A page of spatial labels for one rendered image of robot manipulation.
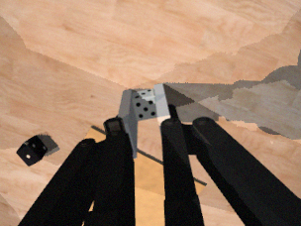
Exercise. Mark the white die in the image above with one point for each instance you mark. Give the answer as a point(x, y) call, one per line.
point(144, 104)

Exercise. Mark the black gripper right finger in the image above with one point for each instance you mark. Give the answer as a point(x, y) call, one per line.
point(258, 197)

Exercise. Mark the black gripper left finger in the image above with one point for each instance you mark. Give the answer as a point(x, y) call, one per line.
point(68, 196)

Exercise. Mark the orange flat mat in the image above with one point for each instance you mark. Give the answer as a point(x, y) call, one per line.
point(149, 186)

